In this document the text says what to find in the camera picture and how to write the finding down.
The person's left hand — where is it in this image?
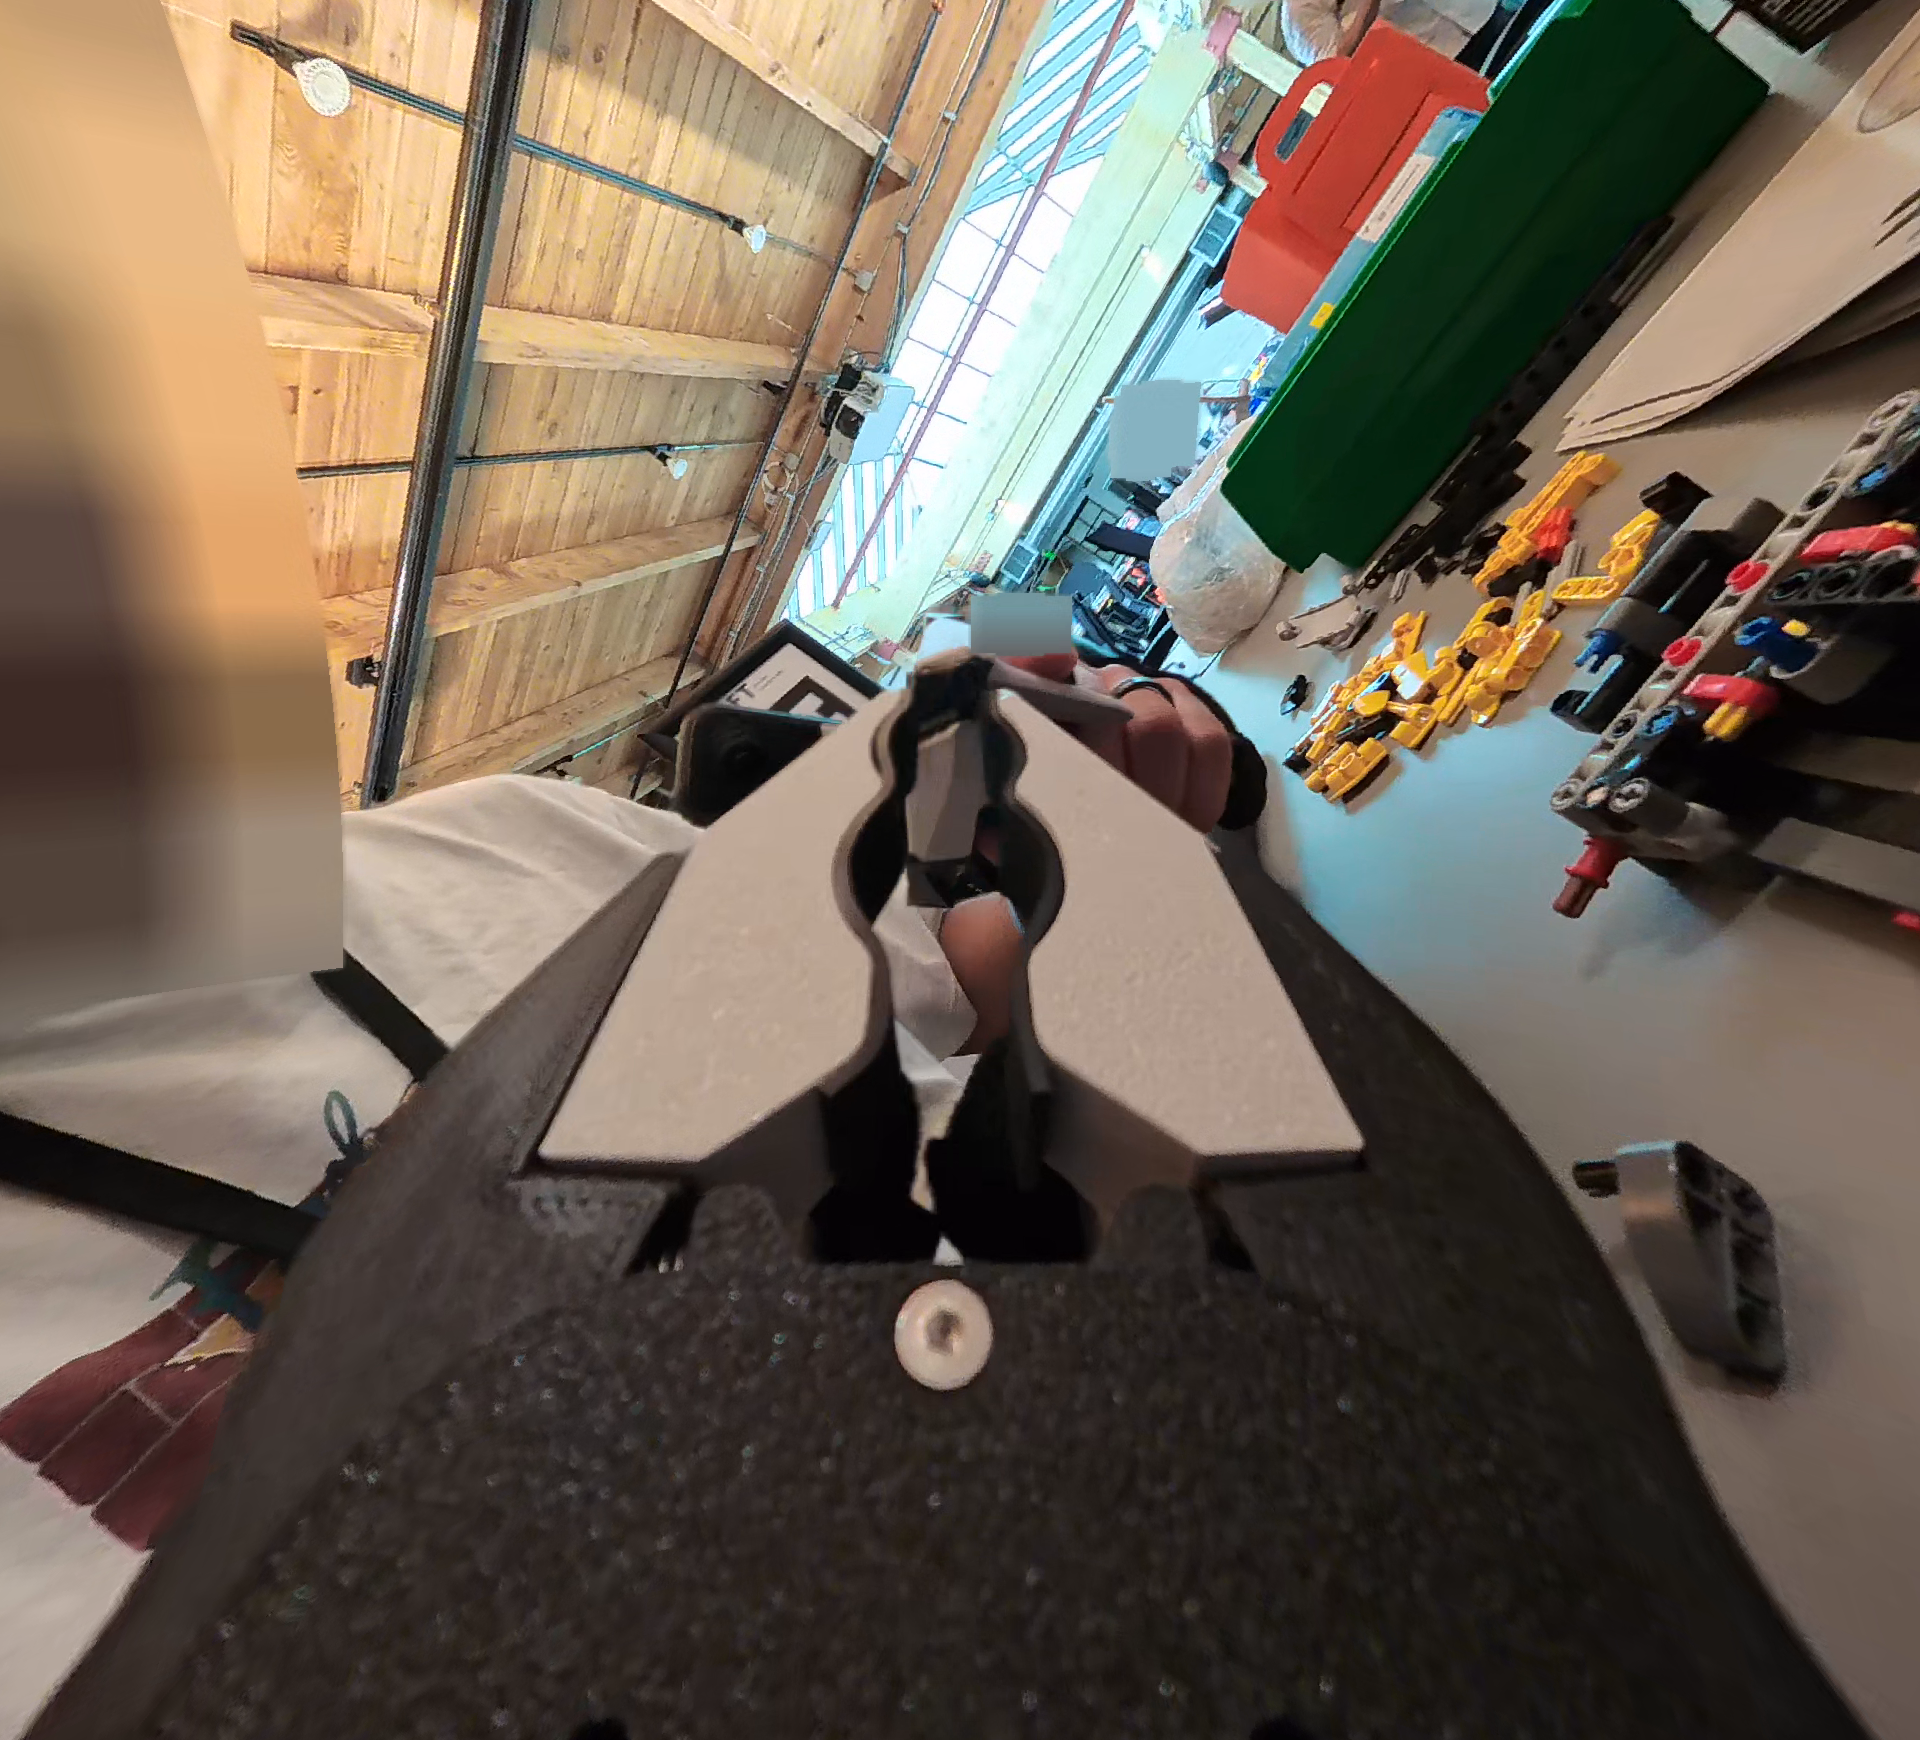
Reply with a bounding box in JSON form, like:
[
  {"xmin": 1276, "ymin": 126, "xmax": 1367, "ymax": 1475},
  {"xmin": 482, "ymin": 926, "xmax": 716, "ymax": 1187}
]
[{"xmin": 1102, "ymin": 667, "xmax": 1272, "ymax": 840}]

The person's white shirt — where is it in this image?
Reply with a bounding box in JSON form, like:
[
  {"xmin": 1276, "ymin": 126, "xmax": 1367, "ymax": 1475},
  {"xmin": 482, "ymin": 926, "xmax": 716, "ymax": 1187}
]
[{"xmin": 0, "ymin": 772, "xmax": 707, "ymax": 1740}]

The grey lego piece with connector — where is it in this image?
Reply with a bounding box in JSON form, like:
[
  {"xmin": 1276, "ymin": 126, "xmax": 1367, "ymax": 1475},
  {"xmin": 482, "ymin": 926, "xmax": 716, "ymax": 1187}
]
[{"xmin": 907, "ymin": 660, "xmax": 997, "ymax": 909}]

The orange felt bag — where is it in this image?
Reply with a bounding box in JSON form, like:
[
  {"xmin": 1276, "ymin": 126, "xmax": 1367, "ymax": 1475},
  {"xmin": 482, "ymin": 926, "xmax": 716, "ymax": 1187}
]
[{"xmin": 1223, "ymin": 21, "xmax": 1493, "ymax": 325}]

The dark grey lego cam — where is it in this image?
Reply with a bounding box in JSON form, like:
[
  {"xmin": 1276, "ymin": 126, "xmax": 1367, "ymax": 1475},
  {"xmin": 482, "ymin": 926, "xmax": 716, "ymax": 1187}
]
[{"xmin": 1575, "ymin": 1141, "xmax": 1789, "ymax": 1385}]

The lego instruction booklet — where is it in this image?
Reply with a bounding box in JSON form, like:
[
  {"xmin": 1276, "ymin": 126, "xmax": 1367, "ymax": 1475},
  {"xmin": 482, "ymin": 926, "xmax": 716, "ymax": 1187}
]
[{"xmin": 1557, "ymin": 14, "xmax": 1920, "ymax": 450}]

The grey lego car chassis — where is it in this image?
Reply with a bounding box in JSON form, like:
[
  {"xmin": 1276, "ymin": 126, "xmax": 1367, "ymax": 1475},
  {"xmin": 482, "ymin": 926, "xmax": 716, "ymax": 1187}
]
[{"xmin": 1548, "ymin": 390, "xmax": 1920, "ymax": 924}]

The pile of yellow lego pieces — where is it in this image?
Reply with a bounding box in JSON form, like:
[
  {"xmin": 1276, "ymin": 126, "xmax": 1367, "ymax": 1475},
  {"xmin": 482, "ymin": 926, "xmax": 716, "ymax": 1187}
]
[{"xmin": 1287, "ymin": 448, "xmax": 1663, "ymax": 803}]

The pile of black lego pieces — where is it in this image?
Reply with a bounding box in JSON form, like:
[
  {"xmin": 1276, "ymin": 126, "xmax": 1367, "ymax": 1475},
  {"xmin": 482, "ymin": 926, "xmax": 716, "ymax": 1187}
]
[{"xmin": 1350, "ymin": 216, "xmax": 1673, "ymax": 587}]

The white printed sign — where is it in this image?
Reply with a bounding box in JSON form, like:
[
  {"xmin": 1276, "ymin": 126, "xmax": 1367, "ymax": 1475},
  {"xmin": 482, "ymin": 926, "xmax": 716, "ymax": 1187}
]
[{"xmin": 644, "ymin": 622, "xmax": 887, "ymax": 782}]

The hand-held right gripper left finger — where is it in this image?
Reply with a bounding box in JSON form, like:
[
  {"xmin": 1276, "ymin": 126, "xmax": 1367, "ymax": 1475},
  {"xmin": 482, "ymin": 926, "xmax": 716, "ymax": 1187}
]
[{"xmin": 533, "ymin": 682, "xmax": 939, "ymax": 1263}]

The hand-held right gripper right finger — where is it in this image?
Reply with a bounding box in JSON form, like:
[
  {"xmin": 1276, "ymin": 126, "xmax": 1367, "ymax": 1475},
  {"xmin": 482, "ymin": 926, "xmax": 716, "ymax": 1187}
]
[{"xmin": 930, "ymin": 690, "xmax": 1370, "ymax": 1263}]

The clear plastic bag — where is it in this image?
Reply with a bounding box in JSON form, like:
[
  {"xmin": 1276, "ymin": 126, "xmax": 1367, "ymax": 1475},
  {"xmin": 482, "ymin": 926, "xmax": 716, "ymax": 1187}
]
[{"xmin": 1147, "ymin": 464, "xmax": 1292, "ymax": 653}]

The green plastic bin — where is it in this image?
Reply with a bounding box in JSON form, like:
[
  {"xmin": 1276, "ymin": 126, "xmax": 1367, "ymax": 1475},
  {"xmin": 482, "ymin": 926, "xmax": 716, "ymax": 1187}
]
[{"xmin": 1223, "ymin": 0, "xmax": 1772, "ymax": 571}]

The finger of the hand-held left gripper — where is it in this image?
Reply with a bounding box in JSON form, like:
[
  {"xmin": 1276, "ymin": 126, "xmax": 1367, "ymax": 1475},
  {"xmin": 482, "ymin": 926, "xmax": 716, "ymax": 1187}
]
[{"xmin": 981, "ymin": 652, "xmax": 1134, "ymax": 761}]

